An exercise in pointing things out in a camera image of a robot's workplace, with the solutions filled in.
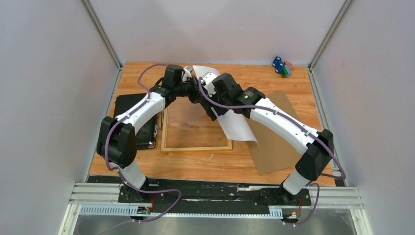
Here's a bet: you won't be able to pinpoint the photo print board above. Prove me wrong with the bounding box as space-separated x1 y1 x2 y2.
192 65 257 142

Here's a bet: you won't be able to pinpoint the wooden picture frame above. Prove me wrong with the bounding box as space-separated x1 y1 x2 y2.
161 103 233 152

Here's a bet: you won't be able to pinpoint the brown backing board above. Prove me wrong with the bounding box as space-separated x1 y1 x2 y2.
246 91 317 176

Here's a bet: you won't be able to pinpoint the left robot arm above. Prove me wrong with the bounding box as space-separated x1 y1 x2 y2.
96 65 198 202

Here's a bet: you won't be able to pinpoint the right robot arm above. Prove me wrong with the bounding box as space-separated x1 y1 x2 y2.
198 73 334 205

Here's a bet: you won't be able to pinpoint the blue green toy blocks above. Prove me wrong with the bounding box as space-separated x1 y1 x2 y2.
272 56 291 78

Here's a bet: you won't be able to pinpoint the orange round object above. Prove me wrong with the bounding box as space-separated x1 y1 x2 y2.
284 61 293 70

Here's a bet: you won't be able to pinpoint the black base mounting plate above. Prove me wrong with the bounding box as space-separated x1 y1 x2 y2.
87 176 312 214

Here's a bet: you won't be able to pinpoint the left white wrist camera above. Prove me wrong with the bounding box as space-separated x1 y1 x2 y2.
182 66 193 82

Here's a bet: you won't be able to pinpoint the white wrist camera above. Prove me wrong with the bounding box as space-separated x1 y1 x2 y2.
202 72 218 97
182 66 193 82

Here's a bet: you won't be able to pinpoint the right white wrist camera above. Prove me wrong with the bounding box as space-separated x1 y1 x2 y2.
202 72 218 97

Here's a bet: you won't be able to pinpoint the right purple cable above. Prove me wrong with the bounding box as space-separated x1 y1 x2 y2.
197 76 346 227

